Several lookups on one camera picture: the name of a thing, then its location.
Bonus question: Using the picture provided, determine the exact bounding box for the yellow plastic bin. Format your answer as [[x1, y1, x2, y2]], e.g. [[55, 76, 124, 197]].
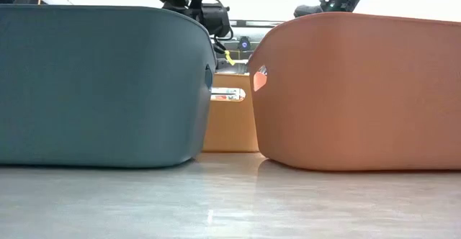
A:
[[202, 72, 260, 153]]

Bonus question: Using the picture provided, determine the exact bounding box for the teal plastic bin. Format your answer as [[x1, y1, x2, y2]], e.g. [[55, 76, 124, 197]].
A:
[[0, 4, 218, 168]]

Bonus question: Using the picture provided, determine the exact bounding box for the orange plastic bin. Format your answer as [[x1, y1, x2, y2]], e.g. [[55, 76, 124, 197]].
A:
[[247, 11, 461, 171]]

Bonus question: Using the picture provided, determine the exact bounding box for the black device with blue light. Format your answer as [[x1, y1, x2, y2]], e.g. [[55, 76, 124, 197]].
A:
[[237, 36, 252, 52]]

